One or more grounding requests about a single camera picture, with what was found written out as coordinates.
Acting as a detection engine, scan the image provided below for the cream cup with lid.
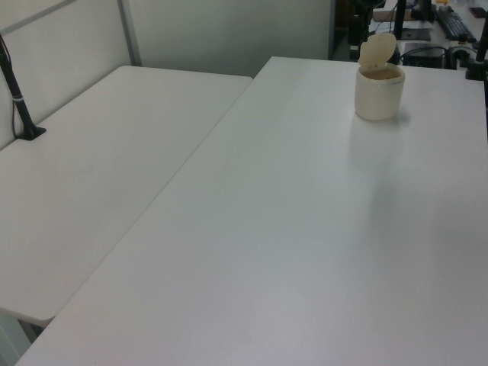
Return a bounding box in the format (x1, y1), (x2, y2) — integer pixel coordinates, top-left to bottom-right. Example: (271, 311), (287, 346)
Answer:
(355, 33), (406, 122)

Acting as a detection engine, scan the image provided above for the white folding side table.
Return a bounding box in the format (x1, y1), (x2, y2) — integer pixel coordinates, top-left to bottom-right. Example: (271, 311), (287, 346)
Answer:
(0, 65), (255, 327)

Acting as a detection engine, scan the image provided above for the black equipment box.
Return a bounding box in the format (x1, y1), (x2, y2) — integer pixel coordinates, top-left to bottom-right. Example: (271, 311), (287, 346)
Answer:
(401, 45), (448, 69)

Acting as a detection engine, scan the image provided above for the black monitor stand pole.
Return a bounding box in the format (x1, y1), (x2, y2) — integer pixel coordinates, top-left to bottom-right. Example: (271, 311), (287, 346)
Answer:
(393, 0), (409, 41)

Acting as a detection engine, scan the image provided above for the black keyboard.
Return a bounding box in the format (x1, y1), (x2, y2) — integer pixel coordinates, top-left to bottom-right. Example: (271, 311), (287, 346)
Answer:
(435, 6), (479, 43)

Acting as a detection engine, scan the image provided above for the grey metal partition post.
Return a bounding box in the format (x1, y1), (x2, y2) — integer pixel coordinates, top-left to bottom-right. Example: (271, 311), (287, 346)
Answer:
(117, 0), (143, 66)

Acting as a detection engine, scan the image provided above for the black camera stand pole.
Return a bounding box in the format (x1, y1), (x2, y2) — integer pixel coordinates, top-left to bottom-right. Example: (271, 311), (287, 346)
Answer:
(0, 32), (47, 143)

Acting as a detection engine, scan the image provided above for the black clamp mount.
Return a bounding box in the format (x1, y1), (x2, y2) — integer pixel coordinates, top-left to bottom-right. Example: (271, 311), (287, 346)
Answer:
(464, 21), (488, 82)

